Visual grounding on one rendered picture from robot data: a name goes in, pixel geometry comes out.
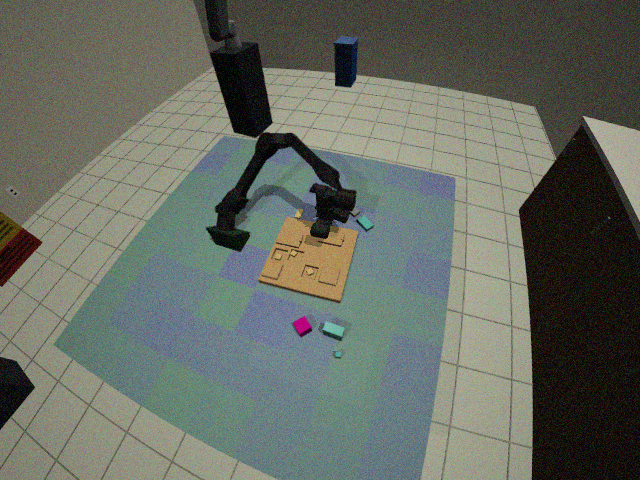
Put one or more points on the magenta cube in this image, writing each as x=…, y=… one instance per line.
x=303, y=327

